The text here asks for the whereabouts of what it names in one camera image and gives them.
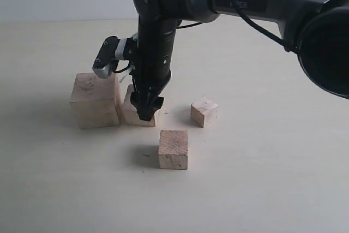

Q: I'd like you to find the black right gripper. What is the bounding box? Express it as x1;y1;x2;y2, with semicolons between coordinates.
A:
128;52;172;121

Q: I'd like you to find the second largest wooden cube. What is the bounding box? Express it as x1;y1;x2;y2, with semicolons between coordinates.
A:
122;84;158;127

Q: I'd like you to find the third largest wooden cube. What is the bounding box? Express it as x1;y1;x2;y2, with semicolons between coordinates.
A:
158;130;188;170

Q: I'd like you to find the smallest wooden cube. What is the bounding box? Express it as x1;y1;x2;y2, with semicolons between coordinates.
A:
190;96;219;128

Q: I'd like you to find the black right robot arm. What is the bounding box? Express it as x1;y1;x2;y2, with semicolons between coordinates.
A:
131;0;348;121

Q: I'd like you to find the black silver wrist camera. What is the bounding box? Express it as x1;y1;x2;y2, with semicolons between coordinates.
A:
92;36;129;79

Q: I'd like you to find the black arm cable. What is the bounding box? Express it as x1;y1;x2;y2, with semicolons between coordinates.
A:
176;0;299;53

